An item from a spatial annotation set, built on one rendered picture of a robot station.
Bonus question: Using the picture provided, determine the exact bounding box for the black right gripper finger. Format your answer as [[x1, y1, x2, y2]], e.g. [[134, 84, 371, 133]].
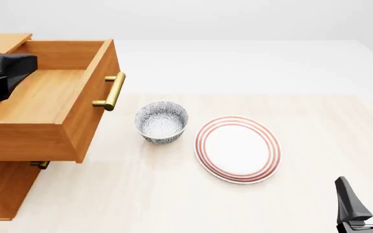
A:
[[334, 175, 373, 223]]

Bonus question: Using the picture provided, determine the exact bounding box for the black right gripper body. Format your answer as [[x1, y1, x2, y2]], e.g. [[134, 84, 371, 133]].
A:
[[335, 215, 373, 233]]

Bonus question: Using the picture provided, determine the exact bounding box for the wooden drawer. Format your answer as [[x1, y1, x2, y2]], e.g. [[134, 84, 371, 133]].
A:
[[0, 38, 121, 164]]

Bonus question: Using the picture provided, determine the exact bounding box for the wooden cabinet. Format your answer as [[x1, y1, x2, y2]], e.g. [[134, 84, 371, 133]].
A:
[[0, 33, 43, 221]]

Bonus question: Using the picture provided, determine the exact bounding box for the white plate with red rings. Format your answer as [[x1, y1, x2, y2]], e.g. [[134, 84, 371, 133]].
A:
[[194, 115, 282, 184]]

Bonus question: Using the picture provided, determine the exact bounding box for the patterned blue-white bowl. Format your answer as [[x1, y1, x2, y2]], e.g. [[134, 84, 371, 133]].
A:
[[133, 100, 190, 145]]

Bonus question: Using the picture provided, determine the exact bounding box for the long brass drawer handle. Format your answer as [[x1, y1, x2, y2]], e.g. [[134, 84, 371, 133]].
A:
[[92, 71, 126, 112]]

